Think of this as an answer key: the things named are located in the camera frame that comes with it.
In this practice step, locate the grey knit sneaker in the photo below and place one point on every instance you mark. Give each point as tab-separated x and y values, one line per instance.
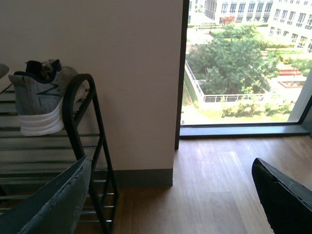
39	92
4	71

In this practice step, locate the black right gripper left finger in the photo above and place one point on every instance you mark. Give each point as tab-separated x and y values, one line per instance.
53	209

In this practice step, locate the black metal shoe rack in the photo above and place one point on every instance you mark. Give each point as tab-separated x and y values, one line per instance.
27	163

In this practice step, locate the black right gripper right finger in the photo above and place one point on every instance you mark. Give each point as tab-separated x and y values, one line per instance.
286	203

